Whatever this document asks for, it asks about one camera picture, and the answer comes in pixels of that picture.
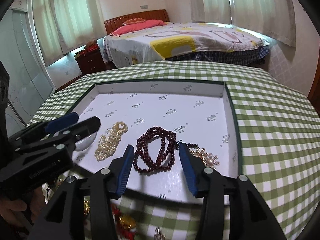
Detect pale jade bangle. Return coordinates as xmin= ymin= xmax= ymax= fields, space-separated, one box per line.
xmin=75 ymin=132 xmax=97 ymax=152

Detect white pearl necklace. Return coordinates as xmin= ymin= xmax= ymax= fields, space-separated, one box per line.
xmin=94 ymin=121 xmax=129 ymax=162

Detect red tassel gold charm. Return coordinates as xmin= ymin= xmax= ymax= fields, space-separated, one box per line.
xmin=111 ymin=204 xmax=136 ymax=240

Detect dark red bead necklace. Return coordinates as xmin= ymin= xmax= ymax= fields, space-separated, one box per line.
xmin=132 ymin=126 xmax=198 ymax=175

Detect red knot gold charm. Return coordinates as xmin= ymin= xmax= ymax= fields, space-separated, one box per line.
xmin=84 ymin=199 xmax=90 ymax=217

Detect silver rhinestone brooch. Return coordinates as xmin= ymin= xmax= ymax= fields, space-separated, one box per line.
xmin=153 ymin=227 xmax=165 ymax=240

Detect green white jewelry tray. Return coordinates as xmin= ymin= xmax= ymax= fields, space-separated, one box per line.
xmin=71 ymin=79 xmax=242 ymax=204

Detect person left hand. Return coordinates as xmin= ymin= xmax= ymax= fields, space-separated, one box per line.
xmin=1 ymin=187 xmax=46 ymax=227

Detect glass sliding wardrobe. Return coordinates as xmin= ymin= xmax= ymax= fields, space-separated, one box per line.
xmin=1 ymin=9 xmax=54 ymax=136

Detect dark wooden nightstand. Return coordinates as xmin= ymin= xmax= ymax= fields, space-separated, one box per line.
xmin=74 ymin=48 xmax=106 ymax=75

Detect red boxes on nightstand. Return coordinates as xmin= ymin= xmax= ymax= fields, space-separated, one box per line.
xmin=74 ymin=40 xmax=99 ymax=58

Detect green checkered tablecloth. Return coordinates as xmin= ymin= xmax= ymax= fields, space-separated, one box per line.
xmin=30 ymin=61 xmax=319 ymax=239

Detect left white curtain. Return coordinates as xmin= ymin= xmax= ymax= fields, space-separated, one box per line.
xmin=31 ymin=0 xmax=106 ymax=66

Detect white curtain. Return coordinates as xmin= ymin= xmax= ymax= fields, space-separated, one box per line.
xmin=31 ymin=0 xmax=106 ymax=66
xmin=190 ymin=0 xmax=296 ymax=47

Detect wooden headboard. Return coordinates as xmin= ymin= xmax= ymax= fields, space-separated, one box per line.
xmin=104 ymin=9 xmax=170 ymax=35

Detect red embroidered cushion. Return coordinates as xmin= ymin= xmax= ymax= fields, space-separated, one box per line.
xmin=123 ymin=18 xmax=146 ymax=26

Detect pink pillow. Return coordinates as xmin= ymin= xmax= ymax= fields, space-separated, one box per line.
xmin=110 ymin=20 xmax=167 ymax=36

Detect brown wooden door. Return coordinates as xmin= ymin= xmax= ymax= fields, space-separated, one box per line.
xmin=308 ymin=62 xmax=320 ymax=105

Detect bed with patterned sheet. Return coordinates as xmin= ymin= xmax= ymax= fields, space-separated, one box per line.
xmin=104 ymin=22 xmax=270 ymax=68

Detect right white curtain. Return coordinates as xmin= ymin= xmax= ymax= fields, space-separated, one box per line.
xmin=190 ymin=0 xmax=296 ymax=47

